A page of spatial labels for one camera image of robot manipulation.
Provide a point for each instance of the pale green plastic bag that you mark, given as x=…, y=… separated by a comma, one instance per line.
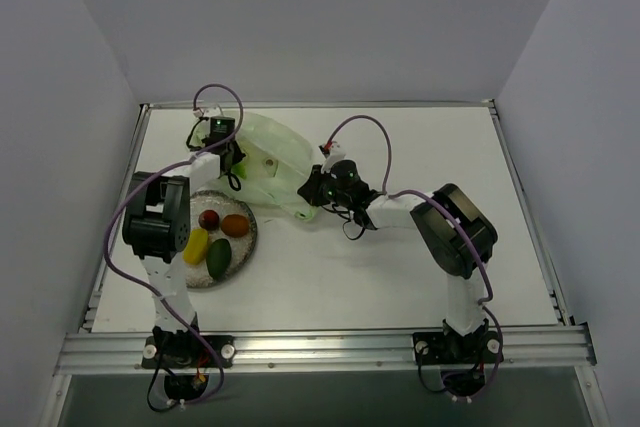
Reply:
x=278, y=161

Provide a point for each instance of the aluminium table frame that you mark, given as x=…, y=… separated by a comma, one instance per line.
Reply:
x=323, y=323

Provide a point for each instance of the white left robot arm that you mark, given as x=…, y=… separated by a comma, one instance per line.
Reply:
x=157, y=216

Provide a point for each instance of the speckled round plate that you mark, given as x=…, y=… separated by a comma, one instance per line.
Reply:
x=197, y=276

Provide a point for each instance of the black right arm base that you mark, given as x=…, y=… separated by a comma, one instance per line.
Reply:
x=467, y=363

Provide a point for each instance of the dark red fake fruit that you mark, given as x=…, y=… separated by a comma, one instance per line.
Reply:
x=209, y=220

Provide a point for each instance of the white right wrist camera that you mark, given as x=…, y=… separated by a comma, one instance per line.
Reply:
x=333, y=153

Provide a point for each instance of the green fake grapes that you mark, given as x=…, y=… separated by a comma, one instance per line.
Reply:
x=240, y=170

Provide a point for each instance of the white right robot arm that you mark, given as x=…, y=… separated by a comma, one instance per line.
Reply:
x=457, y=234

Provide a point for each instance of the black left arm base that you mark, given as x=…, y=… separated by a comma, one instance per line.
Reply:
x=183, y=368

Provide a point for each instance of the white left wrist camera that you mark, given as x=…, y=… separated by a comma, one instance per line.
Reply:
x=213, y=110

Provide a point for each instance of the dark green fake avocado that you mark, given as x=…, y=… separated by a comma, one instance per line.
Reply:
x=218, y=258

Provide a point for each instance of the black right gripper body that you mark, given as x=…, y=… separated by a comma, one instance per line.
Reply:
x=310, y=190

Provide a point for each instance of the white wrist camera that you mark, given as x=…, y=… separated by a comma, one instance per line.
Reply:
x=213, y=110
x=333, y=153

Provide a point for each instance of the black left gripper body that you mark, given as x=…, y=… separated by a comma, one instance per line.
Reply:
x=236, y=155

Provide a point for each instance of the orange fake fruit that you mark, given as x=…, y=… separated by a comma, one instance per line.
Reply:
x=235, y=225

